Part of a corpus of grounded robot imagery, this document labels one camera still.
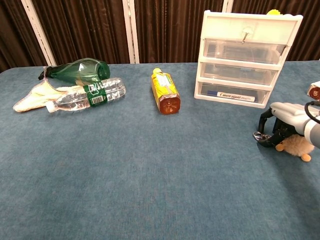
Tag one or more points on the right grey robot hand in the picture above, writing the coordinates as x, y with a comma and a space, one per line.
287, 112

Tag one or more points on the clear plastic drawer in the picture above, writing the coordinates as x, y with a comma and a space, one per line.
262, 53
261, 96
237, 73

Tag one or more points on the white plastic drawer cabinet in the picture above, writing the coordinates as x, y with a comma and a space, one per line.
250, 23

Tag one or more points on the small brown white carton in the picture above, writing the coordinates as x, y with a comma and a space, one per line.
315, 92

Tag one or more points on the blue whiteboard marker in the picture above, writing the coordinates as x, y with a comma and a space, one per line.
235, 96

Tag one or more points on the small yellow plastic object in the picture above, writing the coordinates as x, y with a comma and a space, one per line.
273, 12

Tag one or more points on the yellow label tea bottle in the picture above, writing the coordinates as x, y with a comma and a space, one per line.
165, 87

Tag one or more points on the dark brown curtain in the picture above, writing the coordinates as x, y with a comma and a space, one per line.
175, 30

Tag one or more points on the blue velvet tablecloth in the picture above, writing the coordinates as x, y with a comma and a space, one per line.
150, 162

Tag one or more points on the green plastic bottle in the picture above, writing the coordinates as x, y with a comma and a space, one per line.
80, 70

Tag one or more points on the clear water bottle green label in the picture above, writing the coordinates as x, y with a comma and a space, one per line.
75, 100

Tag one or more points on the cream cloth with stitched edge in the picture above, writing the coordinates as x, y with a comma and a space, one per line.
30, 100

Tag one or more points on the white frame post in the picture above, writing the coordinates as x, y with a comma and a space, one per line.
131, 30
227, 5
37, 30

